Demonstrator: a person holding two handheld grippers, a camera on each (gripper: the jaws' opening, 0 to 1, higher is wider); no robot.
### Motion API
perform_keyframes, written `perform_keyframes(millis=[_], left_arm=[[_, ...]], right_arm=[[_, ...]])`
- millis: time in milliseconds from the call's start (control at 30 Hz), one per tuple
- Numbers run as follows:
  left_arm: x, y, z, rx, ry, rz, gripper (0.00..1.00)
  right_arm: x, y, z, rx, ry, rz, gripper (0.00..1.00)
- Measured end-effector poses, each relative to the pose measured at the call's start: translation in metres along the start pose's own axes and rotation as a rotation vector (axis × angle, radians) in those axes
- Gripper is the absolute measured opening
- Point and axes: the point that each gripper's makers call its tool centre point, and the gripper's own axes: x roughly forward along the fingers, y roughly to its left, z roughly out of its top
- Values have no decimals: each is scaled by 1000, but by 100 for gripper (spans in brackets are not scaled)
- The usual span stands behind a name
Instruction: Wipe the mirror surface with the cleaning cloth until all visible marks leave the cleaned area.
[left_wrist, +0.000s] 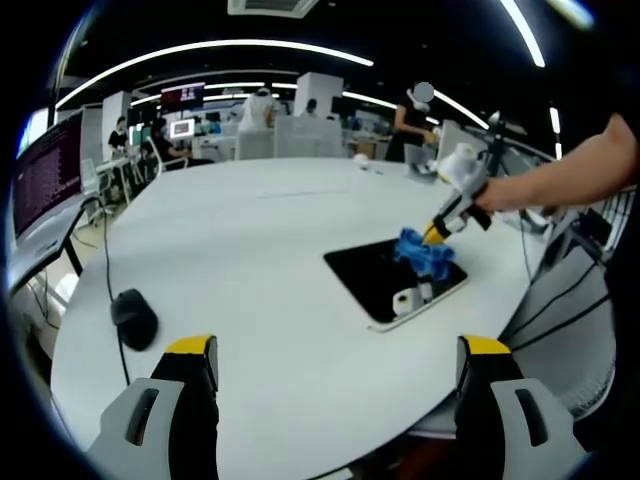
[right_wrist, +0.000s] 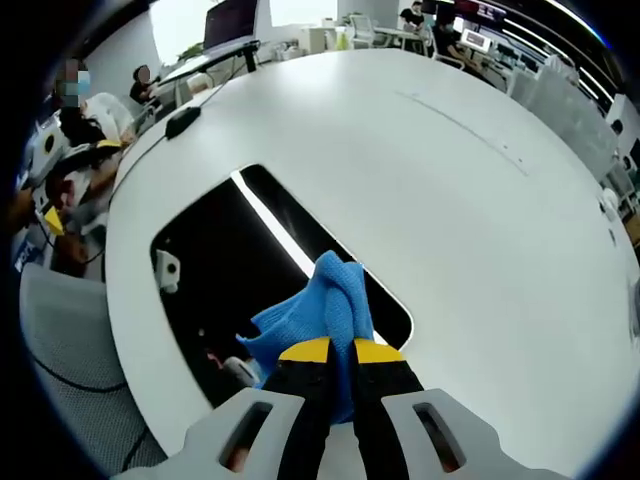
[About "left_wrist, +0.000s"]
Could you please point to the small white framed screen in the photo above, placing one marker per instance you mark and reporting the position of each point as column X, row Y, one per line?
column 182, row 129

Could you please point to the long curved ceiling light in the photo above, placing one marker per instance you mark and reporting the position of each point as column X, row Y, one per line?
column 215, row 46

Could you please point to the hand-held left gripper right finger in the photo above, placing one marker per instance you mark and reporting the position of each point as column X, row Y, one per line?
column 505, row 430

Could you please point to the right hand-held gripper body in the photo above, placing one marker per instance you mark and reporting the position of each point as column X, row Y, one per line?
column 465, row 167

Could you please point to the white mesh partition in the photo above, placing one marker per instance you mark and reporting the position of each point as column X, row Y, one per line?
column 307, row 137

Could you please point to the black monitor stand desk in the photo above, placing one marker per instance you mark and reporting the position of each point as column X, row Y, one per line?
column 55, row 250

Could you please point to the person's right hand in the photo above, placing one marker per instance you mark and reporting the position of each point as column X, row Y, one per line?
column 492, row 197

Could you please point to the dark computer monitor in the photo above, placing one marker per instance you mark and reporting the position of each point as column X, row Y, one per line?
column 47, row 175

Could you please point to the straight ceiling light strip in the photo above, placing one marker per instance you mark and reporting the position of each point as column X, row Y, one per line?
column 525, row 32

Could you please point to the blue cleaning cloth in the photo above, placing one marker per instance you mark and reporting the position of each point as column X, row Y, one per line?
column 425, row 255

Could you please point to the white ceiling air conditioner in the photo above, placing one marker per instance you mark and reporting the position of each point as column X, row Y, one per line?
column 272, row 6

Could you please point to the small white ball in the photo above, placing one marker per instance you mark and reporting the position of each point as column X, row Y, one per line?
column 361, row 160

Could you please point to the black computer mouse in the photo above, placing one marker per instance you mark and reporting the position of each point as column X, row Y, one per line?
column 135, row 320

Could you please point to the white mesh office chair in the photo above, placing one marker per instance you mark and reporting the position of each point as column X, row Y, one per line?
column 565, row 340

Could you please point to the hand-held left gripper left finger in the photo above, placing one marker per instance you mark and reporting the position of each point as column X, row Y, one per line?
column 125, row 410

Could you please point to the grey upright box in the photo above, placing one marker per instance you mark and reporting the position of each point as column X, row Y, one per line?
column 452, row 140

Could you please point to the black tripod stand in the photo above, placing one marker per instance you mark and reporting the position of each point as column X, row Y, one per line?
column 497, row 142

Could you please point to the wall display screen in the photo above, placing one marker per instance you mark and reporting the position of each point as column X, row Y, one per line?
column 183, row 95

